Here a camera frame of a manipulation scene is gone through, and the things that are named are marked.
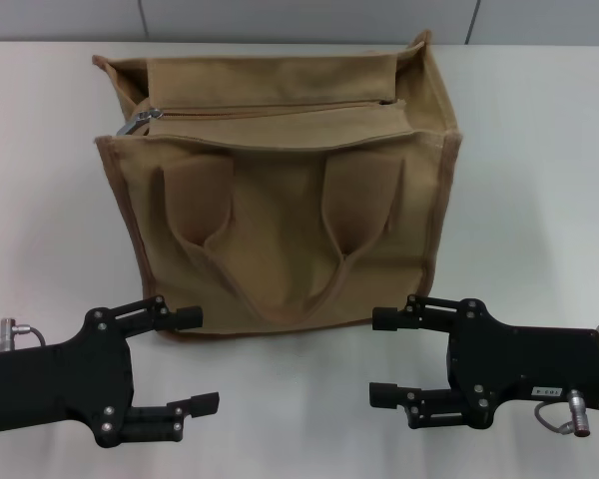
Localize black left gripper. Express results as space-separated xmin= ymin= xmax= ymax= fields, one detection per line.
xmin=0 ymin=295 xmax=221 ymax=448

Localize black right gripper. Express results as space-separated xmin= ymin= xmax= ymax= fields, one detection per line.
xmin=368 ymin=293 xmax=599 ymax=431

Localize khaki canvas food bag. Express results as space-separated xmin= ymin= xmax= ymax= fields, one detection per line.
xmin=91 ymin=29 xmax=464 ymax=344

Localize silver metal zipper pull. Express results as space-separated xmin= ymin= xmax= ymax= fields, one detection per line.
xmin=116 ymin=106 xmax=165 ymax=137

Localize right gripper cable connector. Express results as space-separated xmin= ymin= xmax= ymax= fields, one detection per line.
xmin=533 ymin=388 xmax=591 ymax=441

